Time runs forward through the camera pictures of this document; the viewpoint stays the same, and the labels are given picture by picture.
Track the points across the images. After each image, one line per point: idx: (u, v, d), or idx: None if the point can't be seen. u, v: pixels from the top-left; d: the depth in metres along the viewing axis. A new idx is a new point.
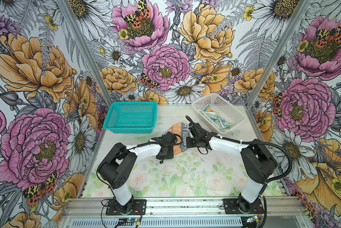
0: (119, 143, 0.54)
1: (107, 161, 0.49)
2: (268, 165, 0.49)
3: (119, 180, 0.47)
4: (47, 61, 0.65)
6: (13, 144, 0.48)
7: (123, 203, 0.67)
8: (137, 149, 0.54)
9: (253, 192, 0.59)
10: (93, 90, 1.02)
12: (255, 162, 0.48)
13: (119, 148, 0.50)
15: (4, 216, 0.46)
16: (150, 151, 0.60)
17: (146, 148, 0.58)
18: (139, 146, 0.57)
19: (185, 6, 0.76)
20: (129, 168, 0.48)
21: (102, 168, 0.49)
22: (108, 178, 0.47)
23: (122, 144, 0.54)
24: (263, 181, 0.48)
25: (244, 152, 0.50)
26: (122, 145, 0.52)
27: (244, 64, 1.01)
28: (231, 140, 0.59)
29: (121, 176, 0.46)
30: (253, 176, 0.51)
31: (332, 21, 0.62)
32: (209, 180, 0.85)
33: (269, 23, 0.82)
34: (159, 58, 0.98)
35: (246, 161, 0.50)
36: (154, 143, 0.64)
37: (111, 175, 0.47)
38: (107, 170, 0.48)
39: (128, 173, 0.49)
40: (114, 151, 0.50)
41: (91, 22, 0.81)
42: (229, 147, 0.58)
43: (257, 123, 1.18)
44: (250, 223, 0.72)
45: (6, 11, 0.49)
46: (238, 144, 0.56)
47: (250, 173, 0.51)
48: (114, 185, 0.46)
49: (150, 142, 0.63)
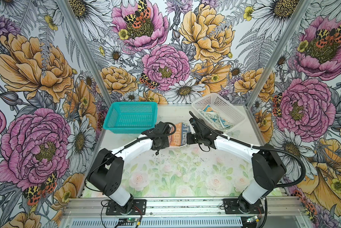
0: (103, 149, 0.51)
1: (93, 170, 0.47)
2: (277, 172, 0.47)
3: (111, 186, 0.45)
4: (47, 61, 0.65)
6: (13, 144, 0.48)
7: (123, 204, 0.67)
8: (125, 152, 0.51)
9: (255, 194, 0.59)
10: (93, 90, 1.02)
12: (267, 168, 0.46)
13: (104, 155, 0.47)
15: (4, 216, 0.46)
16: (141, 149, 0.58)
17: (138, 146, 0.56)
18: (126, 148, 0.52)
19: (185, 6, 0.76)
20: (118, 173, 0.45)
21: (91, 177, 0.47)
22: (99, 187, 0.45)
23: (108, 149, 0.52)
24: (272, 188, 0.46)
25: (255, 158, 0.47)
26: (107, 151, 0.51)
27: (244, 64, 1.01)
28: (241, 143, 0.55)
29: (112, 183, 0.44)
30: (260, 183, 0.50)
31: (332, 21, 0.62)
32: (209, 180, 0.85)
33: (269, 23, 0.82)
34: (159, 58, 0.98)
35: (256, 166, 0.48)
36: (143, 140, 0.59)
37: (101, 183, 0.45)
38: (96, 179, 0.46)
39: (120, 178, 0.48)
40: (100, 158, 0.47)
41: (91, 22, 0.81)
42: (238, 149, 0.55)
43: (257, 123, 1.18)
44: (250, 223, 0.72)
45: (6, 11, 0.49)
46: (246, 147, 0.52)
47: (258, 177, 0.49)
48: (106, 192, 0.44)
49: (139, 139, 0.59)
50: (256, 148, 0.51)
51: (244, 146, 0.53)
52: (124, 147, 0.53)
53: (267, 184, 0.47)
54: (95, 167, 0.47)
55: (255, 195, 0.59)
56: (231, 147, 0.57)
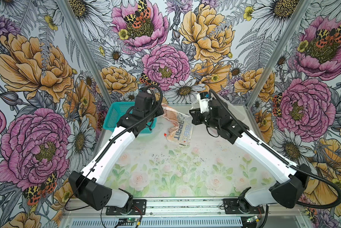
0: (73, 173, 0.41)
1: (76, 194, 0.43)
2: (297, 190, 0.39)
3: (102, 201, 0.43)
4: (47, 60, 0.65)
6: (13, 144, 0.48)
7: (122, 205, 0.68)
8: (100, 166, 0.42)
9: (260, 200, 0.58)
10: (93, 90, 1.02)
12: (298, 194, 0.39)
13: (76, 179, 0.40)
15: (4, 216, 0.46)
16: (122, 147, 0.48)
17: (115, 148, 0.45)
18: (99, 161, 0.43)
19: (185, 6, 0.76)
20: (102, 191, 0.42)
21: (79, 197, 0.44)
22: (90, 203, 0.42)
23: (77, 172, 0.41)
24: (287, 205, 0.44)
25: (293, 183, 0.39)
26: (78, 175, 0.41)
27: (244, 64, 1.01)
28: (275, 156, 0.45)
29: (100, 201, 0.42)
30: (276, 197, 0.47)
31: (332, 21, 0.62)
32: (209, 180, 0.85)
33: (269, 23, 0.82)
34: (159, 58, 0.98)
35: (286, 189, 0.42)
36: (118, 139, 0.47)
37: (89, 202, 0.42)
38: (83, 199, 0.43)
39: (110, 189, 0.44)
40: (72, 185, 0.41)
41: (91, 22, 0.81)
42: (269, 159, 0.45)
43: (257, 123, 1.18)
44: (250, 223, 0.72)
45: (6, 11, 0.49)
46: (280, 163, 0.43)
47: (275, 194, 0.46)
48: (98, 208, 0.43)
49: (113, 140, 0.47)
50: (294, 168, 0.42)
51: (277, 161, 0.44)
52: (97, 159, 0.43)
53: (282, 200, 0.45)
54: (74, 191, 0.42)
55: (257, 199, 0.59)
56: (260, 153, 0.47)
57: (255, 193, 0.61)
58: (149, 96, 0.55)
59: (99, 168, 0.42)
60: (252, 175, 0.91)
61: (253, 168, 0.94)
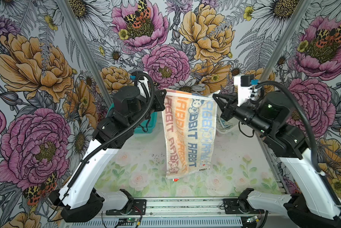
0: (52, 194, 0.38)
1: None
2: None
3: (89, 213, 0.42)
4: (47, 60, 0.65)
6: (13, 144, 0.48)
7: (121, 207, 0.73)
8: (74, 190, 0.37)
9: (264, 205, 0.57)
10: (93, 90, 1.02)
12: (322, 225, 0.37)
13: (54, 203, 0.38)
15: (4, 216, 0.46)
16: (101, 165, 0.39)
17: (90, 169, 0.37)
18: (71, 186, 0.37)
19: (185, 6, 0.76)
20: (85, 209, 0.39)
21: None
22: None
23: (54, 195, 0.38)
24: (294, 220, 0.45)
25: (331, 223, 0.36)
26: (54, 198, 0.38)
27: (244, 64, 1.01)
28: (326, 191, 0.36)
29: (84, 217, 0.41)
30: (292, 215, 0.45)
31: (332, 21, 0.62)
32: (209, 180, 0.85)
33: (269, 23, 0.82)
34: (159, 58, 0.98)
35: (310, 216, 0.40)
36: (89, 159, 0.37)
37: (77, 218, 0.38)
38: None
39: (92, 206, 0.42)
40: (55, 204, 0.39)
41: (91, 22, 0.81)
42: (316, 192, 0.37)
43: None
44: (250, 223, 0.72)
45: (6, 11, 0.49)
46: (329, 201, 0.36)
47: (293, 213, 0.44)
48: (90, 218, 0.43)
49: (83, 163, 0.38)
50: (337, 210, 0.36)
51: (327, 199, 0.36)
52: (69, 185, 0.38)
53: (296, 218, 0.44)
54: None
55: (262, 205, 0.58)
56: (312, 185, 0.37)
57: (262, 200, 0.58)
58: (133, 94, 0.37)
59: (69, 197, 0.37)
60: (252, 175, 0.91)
61: (253, 168, 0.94)
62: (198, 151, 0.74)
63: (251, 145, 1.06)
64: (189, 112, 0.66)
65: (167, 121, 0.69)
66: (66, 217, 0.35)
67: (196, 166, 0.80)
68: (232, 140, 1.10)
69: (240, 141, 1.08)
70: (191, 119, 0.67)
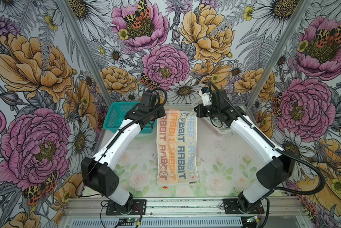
0: (85, 158, 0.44)
1: (86, 179, 0.44)
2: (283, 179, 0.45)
3: (111, 186, 0.45)
4: (47, 60, 0.65)
6: (13, 144, 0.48)
7: (123, 202, 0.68)
8: (111, 152, 0.46)
9: (256, 193, 0.59)
10: (93, 90, 1.02)
12: (276, 176, 0.44)
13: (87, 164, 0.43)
15: (4, 216, 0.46)
16: (129, 138, 0.51)
17: (124, 136, 0.49)
18: (109, 147, 0.46)
19: (185, 6, 0.76)
20: (112, 174, 0.44)
21: (88, 183, 0.45)
22: (98, 189, 0.45)
23: (89, 158, 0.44)
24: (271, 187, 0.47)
25: (275, 164, 0.43)
26: (89, 160, 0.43)
27: (244, 64, 1.01)
28: (263, 140, 0.48)
29: (109, 185, 0.44)
30: (262, 181, 0.50)
31: (332, 21, 0.62)
32: (208, 180, 0.85)
33: (269, 23, 0.82)
34: (159, 58, 0.98)
35: (268, 169, 0.46)
36: (126, 129, 0.51)
37: (99, 189, 0.45)
38: (94, 186, 0.45)
39: (116, 176, 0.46)
40: (84, 168, 0.42)
41: (91, 22, 0.81)
42: (256, 143, 0.50)
43: (257, 123, 1.18)
44: (250, 223, 0.72)
45: (6, 11, 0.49)
46: (267, 146, 0.47)
47: (261, 176, 0.50)
48: (109, 193, 0.45)
49: (122, 130, 0.51)
50: (278, 153, 0.45)
51: (264, 143, 0.47)
52: (107, 147, 0.47)
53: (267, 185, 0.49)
54: (85, 176, 0.44)
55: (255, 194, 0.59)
56: (250, 138, 0.51)
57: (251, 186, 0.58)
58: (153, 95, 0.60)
59: (107, 155, 0.45)
60: (252, 175, 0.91)
61: (253, 168, 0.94)
62: (186, 156, 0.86)
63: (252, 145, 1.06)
64: (179, 121, 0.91)
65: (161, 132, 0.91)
66: (103, 175, 0.41)
67: (186, 178, 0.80)
68: (232, 140, 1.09)
69: (239, 141, 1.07)
70: (180, 127, 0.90)
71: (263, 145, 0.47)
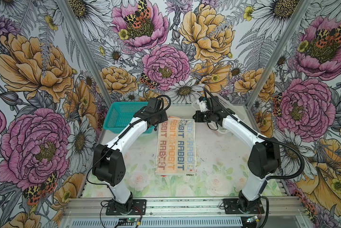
0: (99, 144, 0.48)
1: (96, 165, 0.48)
2: (271, 164, 0.50)
3: (118, 175, 0.48)
4: (47, 60, 0.65)
6: (13, 144, 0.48)
7: (124, 201, 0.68)
8: (121, 142, 0.50)
9: (252, 189, 0.60)
10: (93, 90, 1.02)
12: (263, 159, 0.48)
13: (101, 149, 0.47)
15: (4, 216, 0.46)
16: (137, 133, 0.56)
17: (133, 130, 0.55)
18: (121, 137, 0.51)
19: (185, 6, 0.76)
20: (121, 163, 0.47)
21: (97, 170, 0.48)
22: (106, 177, 0.48)
23: (103, 144, 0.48)
24: (260, 174, 0.50)
25: (257, 146, 0.48)
26: (103, 145, 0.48)
27: (244, 64, 1.01)
28: (248, 130, 0.55)
29: (117, 173, 0.47)
30: (252, 169, 0.53)
31: (332, 21, 0.62)
32: (209, 180, 0.85)
33: (269, 23, 0.82)
34: (159, 58, 0.98)
35: (253, 154, 0.50)
36: (136, 124, 0.57)
37: (107, 176, 0.47)
38: (102, 173, 0.48)
39: (124, 166, 0.50)
40: (98, 154, 0.46)
41: (91, 22, 0.81)
42: (243, 134, 0.56)
43: (257, 123, 1.18)
44: (250, 223, 0.72)
45: (6, 11, 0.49)
46: (252, 135, 0.53)
47: (251, 164, 0.53)
48: (116, 182, 0.48)
49: (132, 124, 0.57)
50: (261, 138, 0.51)
51: (249, 133, 0.54)
52: (119, 137, 0.52)
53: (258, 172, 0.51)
54: (96, 162, 0.47)
55: (252, 189, 0.61)
56: (238, 130, 0.58)
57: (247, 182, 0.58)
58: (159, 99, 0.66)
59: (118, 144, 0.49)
60: None
61: None
62: (185, 147, 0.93)
63: None
64: (180, 121, 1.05)
65: (162, 131, 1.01)
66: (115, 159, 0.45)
67: (184, 169, 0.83)
68: (232, 140, 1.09)
69: (239, 141, 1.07)
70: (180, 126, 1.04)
71: (248, 134, 0.54)
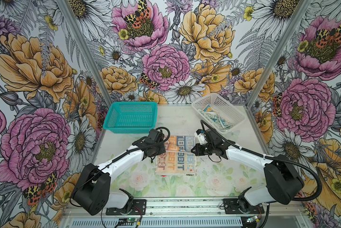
0: (90, 165, 0.46)
1: (78, 187, 0.44)
2: (294, 185, 0.45)
3: (97, 205, 0.42)
4: (47, 61, 0.65)
6: (13, 144, 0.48)
7: (122, 205, 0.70)
8: (113, 166, 0.48)
9: (259, 198, 0.58)
10: (93, 90, 1.02)
12: (282, 181, 0.44)
13: (90, 170, 0.44)
15: (4, 216, 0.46)
16: (131, 161, 0.55)
17: (128, 158, 0.53)
18: (114, 162, 0.50)
19: (185, 6, 0.76)
20: (105, 190, 0.43)
21: (76, 194, 0.44)
22: (84, 204, 0.42)
23: (94, 165, 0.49)
24: (288, 201, 0.43)
25: (267, 168, 0.45)
26: (93, 166, 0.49)
27: (244, 64, 1.01)
28: (253, 154, 0.54)
29: (98, 201, 0.42)
30: (276, 195, 0.47)
31: (332, 21, 0.62)
32: (208, 180, 0.85)
33: (269, 23, 0.82)
34: (159, 58, 0.98)
35: (269, 178, 0.46)
36: (133, 152, 0.57)
37: (87, 201, 0.43)
38: (82, 197, 0.43)
39: (107, 194, 0.45)
40: (85, 175, 0.44)
41: (91, 22, 0.81)
42: (249, 160, 0.54)
43: (257, 123, 1.18)
44: (250, 223, 0.72)
45: (6, 11, 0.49)
46: (259, 158, 0.51)
47: (271, 190, 0.47)
48: (92, 211, 0.41)
49: (129, 151, 0.56)
50: (269, 159, 0.49)
51: (256, 157, 0.52)
52: (112, 161, 0.50)
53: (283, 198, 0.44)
54: (80, 184, 0.44)
55: (257, 199, 0.59)
56: (243, 157, 0.56)
57: (255, 191, 0.61)
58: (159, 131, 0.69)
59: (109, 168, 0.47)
60: (252, 175, 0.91)
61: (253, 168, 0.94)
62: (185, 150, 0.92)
63: (252, 146, 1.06)
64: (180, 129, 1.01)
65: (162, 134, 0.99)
66: (102, 184, 0.42)
67: (184, 169, 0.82)
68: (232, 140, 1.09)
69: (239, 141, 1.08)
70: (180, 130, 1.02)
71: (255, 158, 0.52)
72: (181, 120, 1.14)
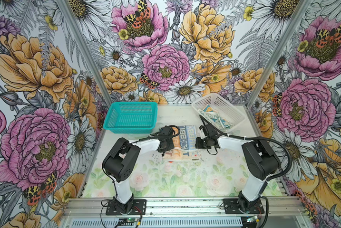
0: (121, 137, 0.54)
1: (111, 155, 0.51)
2: (270, 162, 0.50)
3: (125, 173, 0.49)
4: (47, 61, 0.65)
6: (13, 144, 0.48)
7: (124, 201, 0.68)
8: (139, 143, 0.56)
9: (253, 190, 0.60)
10: (93, 90, 1.02)
12: (255, 155, 0.50)
13: (122, 142, 0.52)
15: (4, 216, 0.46)
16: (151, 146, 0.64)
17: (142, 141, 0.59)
18: (141, 140, 0.59)
19: (185, 6, 0.76)
20: (134, 161, 0.51)
21: (107, 162, 0.51)
22: (113, 172, 0.49)
23: (125, 138, 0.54)
24: (262, 176, 0.49)
25: (246, 145, 0.52)
26: (125, 139, 0.54)
27: (244, 64, 1.01)
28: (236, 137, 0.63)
29: (127, 168, 0.49)
30: (253, 172, 0.53)
31: (332, 21, 0.62)
32: (208, 180, 0.85)
33: (269, 23, 0.82)
34: (159, 58, 0.98)
35: (247, 155, 0.52)
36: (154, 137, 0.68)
37: (116, 168, 0.49)
38: (112, 165, 0.50)
39: (134, 166, 0.53)
40: (118, 145, 0.52)
41: (91, 22, 0.81)
42: (233, 143, 0.62)
43: (257, 123, 1.18)
44: (250, 223, 0.72)
45: (6, 11, 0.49)
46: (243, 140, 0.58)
47: (250, 166, 0.53)
48: (121, 178, 0.48)
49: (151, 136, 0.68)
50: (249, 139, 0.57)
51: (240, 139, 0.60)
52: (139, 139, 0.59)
53: (259, 173, 0.50)
54: (113, 152, 0.52)
55: (252, 191, 0.61)
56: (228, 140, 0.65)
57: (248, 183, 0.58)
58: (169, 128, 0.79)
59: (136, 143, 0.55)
60: None
61: None
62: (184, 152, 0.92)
63: None
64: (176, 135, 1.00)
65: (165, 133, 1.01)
66: (134, 153, 0.50)
67: (189, 156, 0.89)
68: None
69: None
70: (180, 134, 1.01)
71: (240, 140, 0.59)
72: (181, 120, 1.15)
